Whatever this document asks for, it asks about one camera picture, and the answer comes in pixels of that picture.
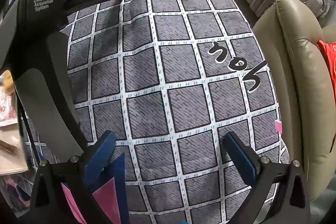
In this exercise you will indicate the grey checkered printed blanket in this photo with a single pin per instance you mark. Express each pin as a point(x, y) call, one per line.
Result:
point(170, 82)

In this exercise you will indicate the beige snack packet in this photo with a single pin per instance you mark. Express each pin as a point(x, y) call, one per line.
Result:
point(10, 158)

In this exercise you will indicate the beige leather sofa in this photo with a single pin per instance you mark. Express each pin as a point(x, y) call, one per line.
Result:
point(296, 82)

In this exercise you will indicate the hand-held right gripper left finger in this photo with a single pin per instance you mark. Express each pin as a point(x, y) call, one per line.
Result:
point(106, 153)

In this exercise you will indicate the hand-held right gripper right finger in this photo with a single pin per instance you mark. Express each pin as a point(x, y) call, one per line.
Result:
point(242, 158)

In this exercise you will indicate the white pink snack packet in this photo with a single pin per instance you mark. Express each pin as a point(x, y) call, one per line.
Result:
point(5, 106)

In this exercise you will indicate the red cloth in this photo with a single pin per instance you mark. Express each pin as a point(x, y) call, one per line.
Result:
point(329, 61)

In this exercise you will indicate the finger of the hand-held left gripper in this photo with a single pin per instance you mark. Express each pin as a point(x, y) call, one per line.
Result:
point(92, 1)

